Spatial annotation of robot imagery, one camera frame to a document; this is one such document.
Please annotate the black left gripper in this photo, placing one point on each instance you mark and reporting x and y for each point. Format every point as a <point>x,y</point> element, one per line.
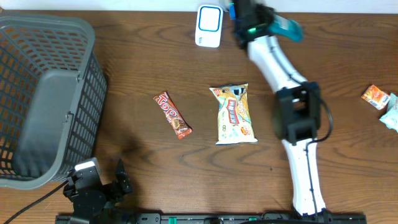
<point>124,180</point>

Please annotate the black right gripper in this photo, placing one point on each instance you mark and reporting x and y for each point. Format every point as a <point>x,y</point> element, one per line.
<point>268,12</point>

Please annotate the teal mouthwash bottle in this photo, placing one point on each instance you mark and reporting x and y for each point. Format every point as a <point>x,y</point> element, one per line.
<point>287,27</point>

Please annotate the red chocolate bar wrapper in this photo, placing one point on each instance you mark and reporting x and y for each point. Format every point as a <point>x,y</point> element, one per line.
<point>173,115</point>

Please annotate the yellow snack chips bag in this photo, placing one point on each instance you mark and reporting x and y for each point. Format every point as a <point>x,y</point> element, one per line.
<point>234,121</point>

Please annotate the small orange snack packet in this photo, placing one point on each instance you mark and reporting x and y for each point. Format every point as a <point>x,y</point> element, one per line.
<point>376,97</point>

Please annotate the light blue wet wipes pack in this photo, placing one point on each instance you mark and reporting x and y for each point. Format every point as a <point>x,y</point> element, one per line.
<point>390,118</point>

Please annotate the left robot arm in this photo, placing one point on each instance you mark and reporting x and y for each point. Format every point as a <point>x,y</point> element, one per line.
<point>93,201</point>

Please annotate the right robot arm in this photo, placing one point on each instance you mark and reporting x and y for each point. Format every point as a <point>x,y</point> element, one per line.
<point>301,118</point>

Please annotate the grey plastic mesh basket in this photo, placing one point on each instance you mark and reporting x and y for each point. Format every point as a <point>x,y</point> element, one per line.
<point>52,97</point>

